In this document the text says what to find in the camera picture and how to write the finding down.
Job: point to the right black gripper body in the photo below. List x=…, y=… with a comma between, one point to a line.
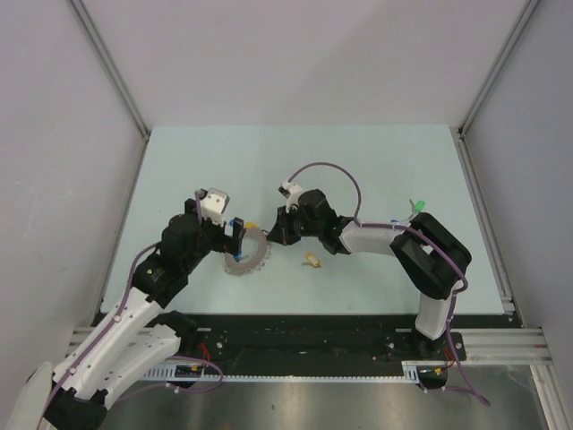
x=295, y=226

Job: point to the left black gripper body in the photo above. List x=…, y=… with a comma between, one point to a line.
x=214, y=238

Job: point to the metal key organizer ring disc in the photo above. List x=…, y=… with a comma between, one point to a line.
x=256, y=250

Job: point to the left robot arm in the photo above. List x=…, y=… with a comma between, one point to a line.
x=138, y=334

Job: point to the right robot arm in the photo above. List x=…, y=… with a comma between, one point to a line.
x=432, y=258

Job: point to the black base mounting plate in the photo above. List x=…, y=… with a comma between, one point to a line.
x=321, y=345

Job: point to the green key tag key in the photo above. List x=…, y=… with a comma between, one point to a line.
x=417, y=206

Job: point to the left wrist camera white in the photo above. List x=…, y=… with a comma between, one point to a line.
x=211, y=205

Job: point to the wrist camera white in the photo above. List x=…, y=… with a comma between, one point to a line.
x=291, y=191
x=211, y=205

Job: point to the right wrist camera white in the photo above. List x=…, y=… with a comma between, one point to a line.
x=291, y=191

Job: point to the aluminium front rail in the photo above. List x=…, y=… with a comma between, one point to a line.
x=506, y=347

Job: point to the left aluminium frame post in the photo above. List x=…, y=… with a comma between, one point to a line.
x=106, y=61

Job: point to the aluminium frame post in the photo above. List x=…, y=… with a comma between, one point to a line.
x=106, y=61
x=501, y=60

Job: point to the right aluminium frame post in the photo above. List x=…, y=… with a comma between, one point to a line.
x=501, y=60

